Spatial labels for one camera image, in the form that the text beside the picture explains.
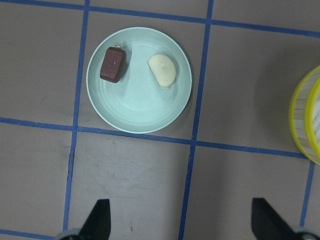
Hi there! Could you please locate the white half-moon bun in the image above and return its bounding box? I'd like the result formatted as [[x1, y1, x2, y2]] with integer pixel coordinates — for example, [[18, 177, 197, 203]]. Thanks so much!
[[147, 54, 177, 89]]

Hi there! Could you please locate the light green round plate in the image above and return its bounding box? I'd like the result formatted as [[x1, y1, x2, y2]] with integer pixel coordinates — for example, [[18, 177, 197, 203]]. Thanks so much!
[[86, 27, 192, 134]]

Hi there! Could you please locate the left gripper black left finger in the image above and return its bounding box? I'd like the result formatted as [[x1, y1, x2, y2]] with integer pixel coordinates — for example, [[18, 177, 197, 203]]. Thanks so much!
[[78, 199, 111, 240]]

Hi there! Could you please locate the yellow bamboo steamer basket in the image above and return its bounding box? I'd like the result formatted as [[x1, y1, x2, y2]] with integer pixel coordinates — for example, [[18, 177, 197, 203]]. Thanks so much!
[[288, 66, 320, 165]]

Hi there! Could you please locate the brown rectangular bun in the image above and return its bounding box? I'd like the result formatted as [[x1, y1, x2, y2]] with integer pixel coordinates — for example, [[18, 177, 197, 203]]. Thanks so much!
[[99, 45, 127, 83]]

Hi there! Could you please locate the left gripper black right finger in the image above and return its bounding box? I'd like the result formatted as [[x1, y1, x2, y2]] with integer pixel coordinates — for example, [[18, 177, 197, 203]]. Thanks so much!
[[251, 198, 303, 240]]

